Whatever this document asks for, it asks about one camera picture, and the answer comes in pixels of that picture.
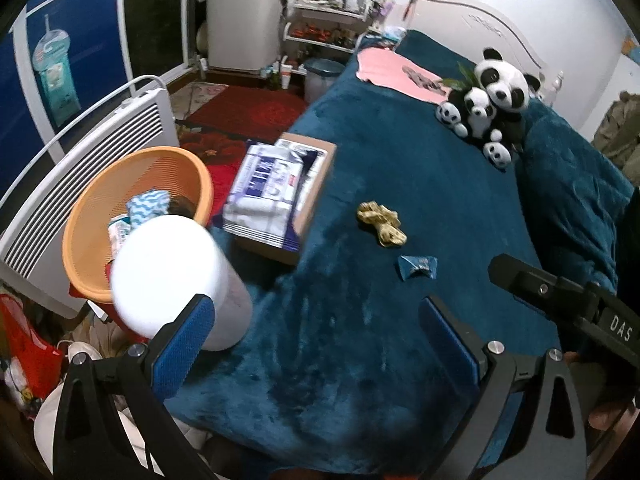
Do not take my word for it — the white bed headboard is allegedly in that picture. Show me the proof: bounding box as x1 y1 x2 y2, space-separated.
410 0 551 91

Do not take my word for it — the blue glass sliding door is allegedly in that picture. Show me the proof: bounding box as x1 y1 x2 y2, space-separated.
0 0 201 171

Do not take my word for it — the small dark blue packet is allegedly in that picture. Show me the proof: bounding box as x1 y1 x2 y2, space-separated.
397 255 438 281

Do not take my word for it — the white cylindrical canister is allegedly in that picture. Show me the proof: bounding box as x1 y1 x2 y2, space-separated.
110 215 253 352

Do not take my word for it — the panda plush toy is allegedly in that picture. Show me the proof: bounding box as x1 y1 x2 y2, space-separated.
435 47 542 170

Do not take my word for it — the yellow patterned cloth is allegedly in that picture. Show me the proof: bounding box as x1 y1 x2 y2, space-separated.
356 201 407 248

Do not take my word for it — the pink cloth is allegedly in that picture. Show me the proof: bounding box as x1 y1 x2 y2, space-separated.
356 47 453 103

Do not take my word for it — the white shelf rack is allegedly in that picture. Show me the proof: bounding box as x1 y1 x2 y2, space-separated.
280 0 386 76

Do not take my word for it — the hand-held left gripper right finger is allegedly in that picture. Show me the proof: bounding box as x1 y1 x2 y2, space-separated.
415 295 586 480

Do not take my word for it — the red plastic bag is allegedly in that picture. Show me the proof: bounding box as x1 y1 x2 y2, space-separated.
0 292 66 401

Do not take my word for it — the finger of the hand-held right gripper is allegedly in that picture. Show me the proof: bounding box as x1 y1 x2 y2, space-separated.
487 253 603 326

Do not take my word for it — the blue plush blanket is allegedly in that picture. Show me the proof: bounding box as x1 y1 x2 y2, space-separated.
162 30 640 476

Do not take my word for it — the person's right hand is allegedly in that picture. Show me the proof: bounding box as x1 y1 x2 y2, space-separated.
587 395 638 431

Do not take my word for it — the grey bin with lid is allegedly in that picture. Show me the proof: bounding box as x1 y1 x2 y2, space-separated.
302 57 346 103

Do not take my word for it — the cardboard box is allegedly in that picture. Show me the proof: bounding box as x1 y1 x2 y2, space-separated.
235 132 337 266

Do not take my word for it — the hanging teal packet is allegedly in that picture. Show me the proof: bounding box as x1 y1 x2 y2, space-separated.
31 14 81 128

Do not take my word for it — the blue white striped knit cloth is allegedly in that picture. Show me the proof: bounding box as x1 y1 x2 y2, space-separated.
126 189 172 226

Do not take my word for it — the orange plastic basket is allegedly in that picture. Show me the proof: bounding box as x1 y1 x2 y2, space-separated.
62 146 215 306

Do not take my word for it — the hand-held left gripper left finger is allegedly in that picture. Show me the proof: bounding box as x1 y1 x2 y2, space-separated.
52 292 217 480

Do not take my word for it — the black cloth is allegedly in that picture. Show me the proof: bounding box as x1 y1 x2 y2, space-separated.
170 197 198 221

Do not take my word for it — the white panel heater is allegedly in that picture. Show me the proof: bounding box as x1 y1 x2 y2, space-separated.
0 75 181 318

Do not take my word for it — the red patterned rug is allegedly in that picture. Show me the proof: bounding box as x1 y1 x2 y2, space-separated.
170 82 308 211

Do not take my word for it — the clear bottle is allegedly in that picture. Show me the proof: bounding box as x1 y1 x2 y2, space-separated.
542 71 566 106

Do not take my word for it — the khaki garment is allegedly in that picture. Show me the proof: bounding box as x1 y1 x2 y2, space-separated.
592 90 640 186

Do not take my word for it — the white washing machine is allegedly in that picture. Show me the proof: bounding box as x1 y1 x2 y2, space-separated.
206 0 296 72

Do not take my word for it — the rolled blue quilt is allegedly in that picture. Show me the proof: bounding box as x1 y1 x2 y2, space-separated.
515 97 636 293

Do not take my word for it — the white purple tissue packet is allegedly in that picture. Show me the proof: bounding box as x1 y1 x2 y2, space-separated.
222 140 326 251

